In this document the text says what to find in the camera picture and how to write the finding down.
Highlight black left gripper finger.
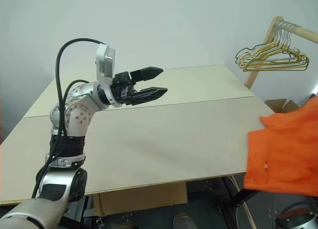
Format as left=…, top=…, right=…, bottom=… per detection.
left=128, top=87, right=168, bottom=106
left=129, top=67, right=164, bottom=81

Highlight cardboard box under table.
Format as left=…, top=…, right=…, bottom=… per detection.
left=93, top=181, right=188, bottom=217

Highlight open brown cardboard box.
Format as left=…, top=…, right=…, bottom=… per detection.
left=264, top=93, right=318, bottom=115

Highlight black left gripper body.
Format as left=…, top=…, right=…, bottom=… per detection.
left=110, top=71, right=138, bottom=107

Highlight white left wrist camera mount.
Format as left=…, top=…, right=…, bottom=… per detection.
left=95, top=43, right=123, bottom=108

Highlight dark rounded shape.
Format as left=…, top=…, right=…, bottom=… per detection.
left=172, top=212, right=197, bottom=229

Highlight bundle of hangers on rack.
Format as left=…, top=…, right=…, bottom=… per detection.
left=241, top=22, right=311, bottom=72

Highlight orange shorts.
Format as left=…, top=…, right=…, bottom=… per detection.
left=243, top=95, right=318, bottom=196

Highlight silver wire hanger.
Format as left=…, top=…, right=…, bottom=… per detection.
left=248, top=21, right=307, bottom=66

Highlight light wooden clothes rack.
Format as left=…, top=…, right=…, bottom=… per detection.
left=243, top=15, right=318, bottom=90

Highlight thin light wooden slat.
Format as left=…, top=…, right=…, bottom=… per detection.
left=230, top=176, right=257, bottom=229

